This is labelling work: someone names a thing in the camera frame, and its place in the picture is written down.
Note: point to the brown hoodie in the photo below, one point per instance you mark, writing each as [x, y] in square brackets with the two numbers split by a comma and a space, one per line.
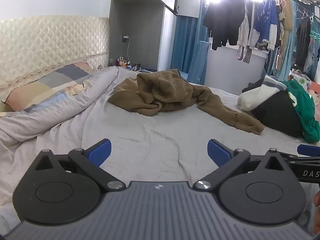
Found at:
[162, 90]

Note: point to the blue and white jacket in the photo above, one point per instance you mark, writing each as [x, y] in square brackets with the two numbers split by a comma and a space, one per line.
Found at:
[266, 20]

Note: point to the cluster of toiletry bottles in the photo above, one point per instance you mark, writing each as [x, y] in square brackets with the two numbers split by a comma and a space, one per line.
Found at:
[120, 62]

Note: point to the striped hanging garment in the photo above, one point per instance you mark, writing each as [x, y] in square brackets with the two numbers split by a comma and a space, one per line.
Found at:
[246, 55]

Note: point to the green garment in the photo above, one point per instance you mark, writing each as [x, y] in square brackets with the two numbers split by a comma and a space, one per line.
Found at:
[307, 115]

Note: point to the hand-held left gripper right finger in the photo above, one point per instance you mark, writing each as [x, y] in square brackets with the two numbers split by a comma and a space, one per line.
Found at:
[218, 153]

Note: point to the light blue hanging cloth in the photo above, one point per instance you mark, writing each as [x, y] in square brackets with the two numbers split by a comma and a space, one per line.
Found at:
[287, 55]

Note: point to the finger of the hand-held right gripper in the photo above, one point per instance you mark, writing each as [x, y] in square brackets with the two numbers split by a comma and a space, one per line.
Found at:
[308, 150]

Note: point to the black garment pile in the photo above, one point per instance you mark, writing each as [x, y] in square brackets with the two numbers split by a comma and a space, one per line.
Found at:
[275, 115]

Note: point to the blue curtain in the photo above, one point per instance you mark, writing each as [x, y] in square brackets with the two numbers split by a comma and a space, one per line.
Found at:
[185, 42]

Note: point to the pale dotted duvet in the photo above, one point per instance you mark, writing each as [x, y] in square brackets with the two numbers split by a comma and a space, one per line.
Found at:
[62, 105]

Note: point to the patchwork pillow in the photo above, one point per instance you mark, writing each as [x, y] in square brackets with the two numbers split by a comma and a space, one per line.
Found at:
[50, 82]

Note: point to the blue covered chair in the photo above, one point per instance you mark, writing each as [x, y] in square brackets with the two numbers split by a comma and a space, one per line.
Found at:
[198, 62]

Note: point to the cream quilted headboard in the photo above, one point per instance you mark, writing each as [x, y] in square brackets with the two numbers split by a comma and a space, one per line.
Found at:
[50, 37]

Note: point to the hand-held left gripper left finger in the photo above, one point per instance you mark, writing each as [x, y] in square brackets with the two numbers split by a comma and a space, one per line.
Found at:
[100, 152]

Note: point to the black hanging jacket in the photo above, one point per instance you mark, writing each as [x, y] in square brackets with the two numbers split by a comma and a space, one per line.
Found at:
[225, 20]

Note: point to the white patterned hanging garment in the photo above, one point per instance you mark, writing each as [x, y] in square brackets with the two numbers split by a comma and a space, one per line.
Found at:
[243, 32]

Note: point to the thin black hanging garment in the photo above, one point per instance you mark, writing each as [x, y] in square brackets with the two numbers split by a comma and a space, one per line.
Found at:
[302, 40]

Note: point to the person's right hand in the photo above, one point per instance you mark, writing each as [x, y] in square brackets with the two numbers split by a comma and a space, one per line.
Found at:
[318, 217]

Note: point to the white wall charger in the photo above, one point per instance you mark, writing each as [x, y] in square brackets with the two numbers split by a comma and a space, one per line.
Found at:
[125, 38]

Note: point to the beige hanging garment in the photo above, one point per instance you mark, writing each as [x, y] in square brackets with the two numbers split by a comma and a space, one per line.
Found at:
[287, 12]

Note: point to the white and grey garment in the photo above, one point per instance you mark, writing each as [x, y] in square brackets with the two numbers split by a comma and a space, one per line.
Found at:
[252, 100]

